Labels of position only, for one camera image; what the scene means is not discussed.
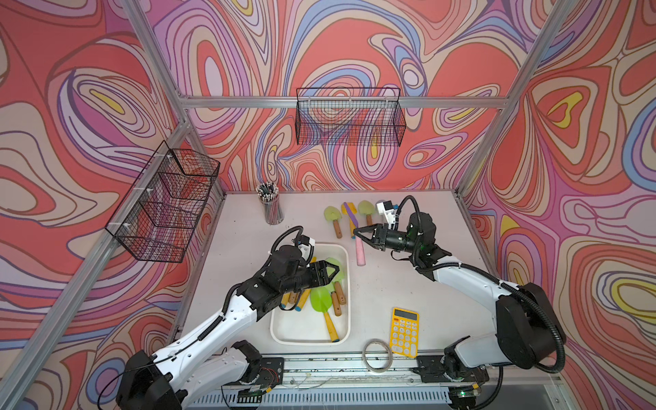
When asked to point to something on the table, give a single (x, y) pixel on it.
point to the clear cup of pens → (268, 195)
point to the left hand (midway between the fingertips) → (337, 273)
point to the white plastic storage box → (309, 326)
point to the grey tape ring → (364, 357)
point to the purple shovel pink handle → (359, 242)
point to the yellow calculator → (404, 337)
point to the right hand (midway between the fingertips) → (355, 238)
